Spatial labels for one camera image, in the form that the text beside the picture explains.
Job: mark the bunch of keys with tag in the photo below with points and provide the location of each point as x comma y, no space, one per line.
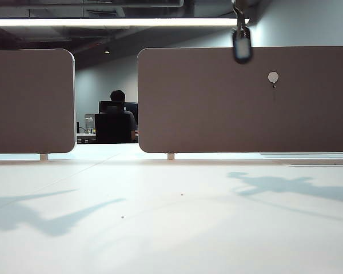
241,50

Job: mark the white panel support foot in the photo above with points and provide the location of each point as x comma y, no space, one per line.
43,157
171,156

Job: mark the black computer monitor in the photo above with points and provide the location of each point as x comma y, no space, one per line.
132,108
103,107

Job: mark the wide beige desk partition panel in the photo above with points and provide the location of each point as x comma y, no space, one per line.
217,114

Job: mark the black office chair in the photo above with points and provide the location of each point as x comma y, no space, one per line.
111,128

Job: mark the seated person dark hair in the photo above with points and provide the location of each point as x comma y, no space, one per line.
117,95

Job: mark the clear jar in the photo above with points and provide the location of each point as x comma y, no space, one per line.
89,122

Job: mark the cluttered background desk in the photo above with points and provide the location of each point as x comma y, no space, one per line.
85,138

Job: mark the long ceiling light strip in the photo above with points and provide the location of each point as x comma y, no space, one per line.
117,22

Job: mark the white adhesive wall hook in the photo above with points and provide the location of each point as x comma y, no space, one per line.
273,77

